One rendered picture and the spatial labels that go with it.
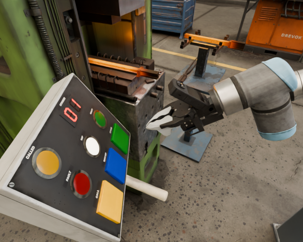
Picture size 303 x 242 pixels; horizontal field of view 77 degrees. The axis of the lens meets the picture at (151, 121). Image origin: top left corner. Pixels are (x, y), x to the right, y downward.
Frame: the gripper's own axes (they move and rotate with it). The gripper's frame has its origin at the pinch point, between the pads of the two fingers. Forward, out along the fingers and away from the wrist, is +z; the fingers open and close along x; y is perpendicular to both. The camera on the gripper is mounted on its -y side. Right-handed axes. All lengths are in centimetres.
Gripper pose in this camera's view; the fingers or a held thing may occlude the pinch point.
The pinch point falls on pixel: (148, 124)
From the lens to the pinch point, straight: 55.3
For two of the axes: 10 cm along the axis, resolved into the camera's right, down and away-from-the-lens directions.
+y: 5.0, 6.4, 5.8
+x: -0.1, -6.7, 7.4
